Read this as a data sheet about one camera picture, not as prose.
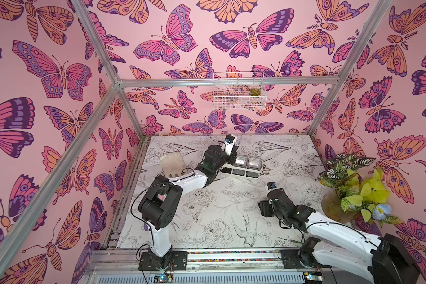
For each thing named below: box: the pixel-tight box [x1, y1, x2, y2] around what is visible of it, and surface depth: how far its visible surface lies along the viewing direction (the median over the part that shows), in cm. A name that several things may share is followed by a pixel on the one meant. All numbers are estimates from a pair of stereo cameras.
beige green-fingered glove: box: [161, 152, 186, 178], surface depth 110 cm
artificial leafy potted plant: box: [315, 152, 403, 227], surface depth 72 cm
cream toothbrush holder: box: [220, 155, 263, 179], surface depth 100 cm
